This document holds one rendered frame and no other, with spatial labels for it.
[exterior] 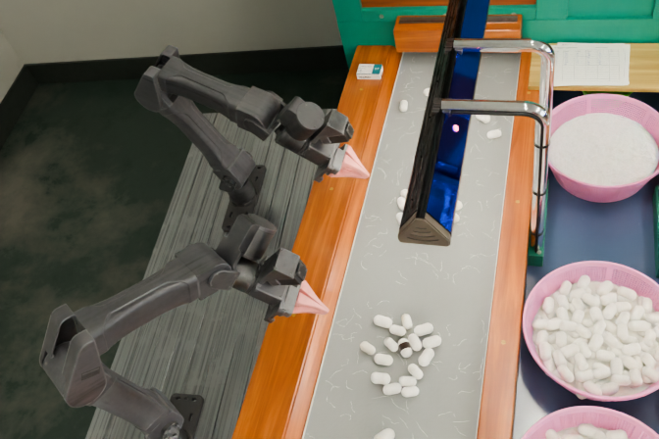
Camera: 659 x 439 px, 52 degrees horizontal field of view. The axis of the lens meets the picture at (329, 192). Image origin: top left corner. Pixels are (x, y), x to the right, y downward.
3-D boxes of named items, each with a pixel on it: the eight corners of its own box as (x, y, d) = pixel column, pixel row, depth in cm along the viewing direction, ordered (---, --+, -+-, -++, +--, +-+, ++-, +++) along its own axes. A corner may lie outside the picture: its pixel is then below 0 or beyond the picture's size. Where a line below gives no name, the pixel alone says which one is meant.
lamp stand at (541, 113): (449, 258, 145) (430, 111, 111) (461, 184, 156) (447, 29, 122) (542, 267, 139) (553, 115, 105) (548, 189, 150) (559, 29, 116)
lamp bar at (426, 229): (398, 243, 106) (392, 217, 100) (452, -8, 141) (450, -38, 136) (450, 248, 104) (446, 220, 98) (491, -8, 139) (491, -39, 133)
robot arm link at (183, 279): (203, 231, 114) (24, 324, 98) (234, 260, 109) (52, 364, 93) (209, 281, 122) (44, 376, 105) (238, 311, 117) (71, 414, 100)
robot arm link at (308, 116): (333, 107, 130) (282, 69, 128) (313, 139, 126) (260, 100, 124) (309, 129, 140) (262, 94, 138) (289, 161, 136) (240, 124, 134)
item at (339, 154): (379, 160, 139) (339, 138, 137) (371, 188, 135) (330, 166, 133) (362, 174, 145) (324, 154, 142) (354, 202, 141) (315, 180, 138)
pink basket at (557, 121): (593, 236, 141) (598, 209, 134) (512, 159, 158) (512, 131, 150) (693, 174, 145) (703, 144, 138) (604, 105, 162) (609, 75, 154)
